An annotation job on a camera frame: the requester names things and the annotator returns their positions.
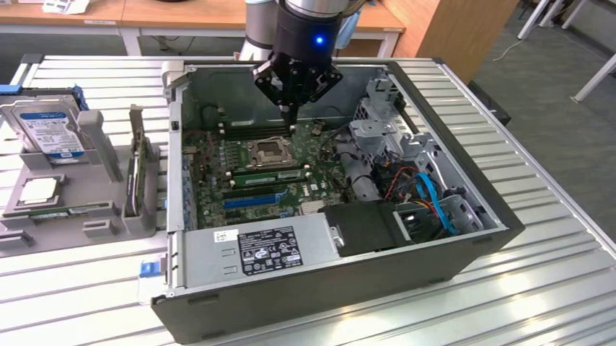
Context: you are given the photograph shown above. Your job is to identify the CPU socket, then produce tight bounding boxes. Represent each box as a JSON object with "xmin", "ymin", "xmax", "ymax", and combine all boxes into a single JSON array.
[{"xmin": 243, "ymin": 138, "xmax": 299, "ymax": 171}]

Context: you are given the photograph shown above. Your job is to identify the green RAM stick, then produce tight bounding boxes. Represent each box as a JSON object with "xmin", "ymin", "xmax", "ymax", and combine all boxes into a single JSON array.
[
  {"xmin": 231, "ymin": 169, "xmax": 303, "ymax": 187},
  {"xmin": 2, "ymin": 204, "xmax": 112, "ymax": 218}
]

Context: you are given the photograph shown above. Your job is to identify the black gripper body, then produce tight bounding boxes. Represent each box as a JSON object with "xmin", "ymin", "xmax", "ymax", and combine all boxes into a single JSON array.
[{"xmin": 270, "ymin": 4, "xmax": 346, "ymax": 84}]

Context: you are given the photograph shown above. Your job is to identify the wooden cabinet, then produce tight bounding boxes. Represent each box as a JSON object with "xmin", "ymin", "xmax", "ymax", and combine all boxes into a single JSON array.
[{"xmin": 382, "ymin": 0, "xmax": 521, "ymax": 84}]

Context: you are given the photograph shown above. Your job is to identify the wooden desk with white frame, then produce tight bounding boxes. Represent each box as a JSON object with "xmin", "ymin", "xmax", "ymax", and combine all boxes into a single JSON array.
[{"xmin": 0, "ymin": 0, "xmax": 407, "ymax": 58}]

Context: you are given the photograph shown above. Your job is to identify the green motherboard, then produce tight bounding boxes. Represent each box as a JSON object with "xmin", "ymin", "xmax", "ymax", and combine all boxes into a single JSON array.
[{"xmin": 180, "ymin": 120, "xmax": 356, "ymax": 231}]

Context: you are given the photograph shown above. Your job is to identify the black open PC case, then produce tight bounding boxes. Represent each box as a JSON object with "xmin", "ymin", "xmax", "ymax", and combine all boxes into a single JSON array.
[{"xmin": 149, "ymin": 59, "xmax": 526, "ymax": 345}]

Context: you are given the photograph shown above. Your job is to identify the blue flat wire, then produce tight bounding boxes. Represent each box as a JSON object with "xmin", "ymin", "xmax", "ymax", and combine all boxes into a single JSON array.
[{"xmin": 414, "ymin": 172, "xmax": 455, "ymax": 237}]

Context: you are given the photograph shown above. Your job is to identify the red wire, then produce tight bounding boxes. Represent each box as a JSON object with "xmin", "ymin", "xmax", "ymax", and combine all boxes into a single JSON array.
[{"xmin": 387, "ymin": 166, "xmax": 419, "ymax": 200}]

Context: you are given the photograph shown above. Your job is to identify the light blue hanging cloth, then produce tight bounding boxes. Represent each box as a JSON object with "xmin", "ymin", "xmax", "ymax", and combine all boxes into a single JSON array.
[{"xmin": 334, "ymin": 9, "xmax": 363, "ymax": 50}]

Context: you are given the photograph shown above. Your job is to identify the hard disk with blue label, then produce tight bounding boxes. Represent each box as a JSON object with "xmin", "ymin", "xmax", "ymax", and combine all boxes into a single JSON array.
[{"xmin": 0, "ymin": 102, "xmax": 88, "ymax": 160}]

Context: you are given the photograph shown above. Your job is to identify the black RAM slot bank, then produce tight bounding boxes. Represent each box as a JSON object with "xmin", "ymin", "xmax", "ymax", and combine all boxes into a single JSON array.
[{"xmin": 219, "ymin": 120, "xmax": 295, "ymax": 141}]

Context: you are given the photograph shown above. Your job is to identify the white table leg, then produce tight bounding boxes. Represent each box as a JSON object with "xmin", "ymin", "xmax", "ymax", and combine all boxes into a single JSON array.
[{"xmin": 570, "ymin": 53, "xmax": 616, "ymax": 103}]

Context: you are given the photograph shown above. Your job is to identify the white table frame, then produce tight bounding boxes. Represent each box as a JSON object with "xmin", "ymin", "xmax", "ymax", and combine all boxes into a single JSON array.
[{"xmin": 515, "ymin": 0, "xmax": 588, "ymax": 40}]

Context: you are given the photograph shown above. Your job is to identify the grey parts rack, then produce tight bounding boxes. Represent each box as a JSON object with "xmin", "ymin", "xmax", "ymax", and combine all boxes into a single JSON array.
[{"xmin": 0, "ymin": 107, "xmax": 161, "ymax": 257}]

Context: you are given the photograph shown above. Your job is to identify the grey power supply unit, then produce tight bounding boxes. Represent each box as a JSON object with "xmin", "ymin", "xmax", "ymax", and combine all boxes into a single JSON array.
[{"xmin": 180, "ymin": 213, "xmax": 343, "ymax": 290}]

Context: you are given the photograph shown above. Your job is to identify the graphics card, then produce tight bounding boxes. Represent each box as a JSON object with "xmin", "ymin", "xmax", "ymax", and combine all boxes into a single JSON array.
[{"xmin": 124, "ymin": 103, "xmax": 151, "ymax": 217}]

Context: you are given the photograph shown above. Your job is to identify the white floor cable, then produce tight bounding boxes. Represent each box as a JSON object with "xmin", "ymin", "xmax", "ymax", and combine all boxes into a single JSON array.
[{"xmin": 490, "ymin": 25, "xmax": 569, "ymax": 62}]

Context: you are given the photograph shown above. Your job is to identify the blue disk caddy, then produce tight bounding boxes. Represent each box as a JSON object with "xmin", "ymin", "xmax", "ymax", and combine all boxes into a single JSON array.
[{"xmin": 0, "ymin": 83, "xmax": 90, "ymax": 112}]

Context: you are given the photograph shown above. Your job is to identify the small silver heat sink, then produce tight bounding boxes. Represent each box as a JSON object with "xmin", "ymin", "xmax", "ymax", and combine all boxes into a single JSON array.
[{"xmin": 300, "ymin": 200, "xmax": 324, "ymax": 218}]

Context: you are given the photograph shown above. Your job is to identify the blue expansion slot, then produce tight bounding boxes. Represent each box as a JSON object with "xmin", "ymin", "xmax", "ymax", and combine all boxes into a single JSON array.
[{"xmin": 221, "ymin": 193, "xmax": 279, "ymax": 210}]

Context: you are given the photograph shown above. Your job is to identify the blue plastic clip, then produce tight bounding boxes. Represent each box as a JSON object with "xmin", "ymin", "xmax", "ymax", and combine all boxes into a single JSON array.
[{"xmin": 137, "ymin": 260, "xmax": 160, "ymax": 279}]

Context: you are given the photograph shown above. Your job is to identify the metal disk bay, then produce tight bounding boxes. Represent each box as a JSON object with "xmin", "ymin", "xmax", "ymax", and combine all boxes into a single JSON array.
[{"xmin": 348, "ymin": 77, "xmax": 486, "ymax": 231}]

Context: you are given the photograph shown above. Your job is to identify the black expansion slot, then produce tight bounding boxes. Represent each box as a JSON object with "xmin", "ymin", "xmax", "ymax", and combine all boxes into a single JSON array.
[{"xmin": 220, "ymin": 185, "xmax": 276, "ymax": 203}]

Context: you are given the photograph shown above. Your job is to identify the white papers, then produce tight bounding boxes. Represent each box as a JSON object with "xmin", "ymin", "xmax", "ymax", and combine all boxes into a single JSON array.
[{"xmin": 40, "ymin": 0, "xmax": 81, "ymax": 14}]

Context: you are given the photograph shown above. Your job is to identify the silver CPU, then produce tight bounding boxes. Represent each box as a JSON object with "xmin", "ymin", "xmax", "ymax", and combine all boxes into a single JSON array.
[{"xmin": 16, "ymin": 178, "xmax": 61, "ymax": 208}]

